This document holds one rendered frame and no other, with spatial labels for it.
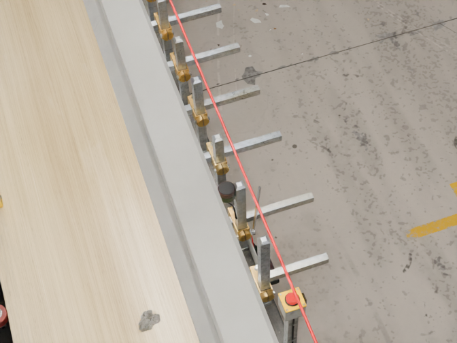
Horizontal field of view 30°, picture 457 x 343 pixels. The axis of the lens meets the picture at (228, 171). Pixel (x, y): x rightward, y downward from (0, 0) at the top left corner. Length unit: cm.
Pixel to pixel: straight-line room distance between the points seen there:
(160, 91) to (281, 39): 347
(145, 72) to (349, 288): 266
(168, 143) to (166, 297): 164
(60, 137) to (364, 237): 159
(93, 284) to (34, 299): 21
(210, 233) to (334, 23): 380
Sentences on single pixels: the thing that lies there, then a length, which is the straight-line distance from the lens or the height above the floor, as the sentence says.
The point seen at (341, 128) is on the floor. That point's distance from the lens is 459.
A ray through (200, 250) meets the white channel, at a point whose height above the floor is 246.
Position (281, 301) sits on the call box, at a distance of 269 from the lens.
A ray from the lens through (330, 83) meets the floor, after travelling 478.
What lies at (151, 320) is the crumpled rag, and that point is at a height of 91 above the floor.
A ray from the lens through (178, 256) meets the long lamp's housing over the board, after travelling 146.
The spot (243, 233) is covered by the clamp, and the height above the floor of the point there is 87.
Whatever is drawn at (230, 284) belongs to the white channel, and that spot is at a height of 246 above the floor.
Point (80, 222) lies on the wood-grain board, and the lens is 327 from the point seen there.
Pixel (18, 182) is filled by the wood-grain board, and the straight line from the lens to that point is 343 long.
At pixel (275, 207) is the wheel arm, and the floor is 86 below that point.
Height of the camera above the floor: 364
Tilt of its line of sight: 55 degrees down
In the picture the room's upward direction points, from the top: 4 degrees counter-clockwise
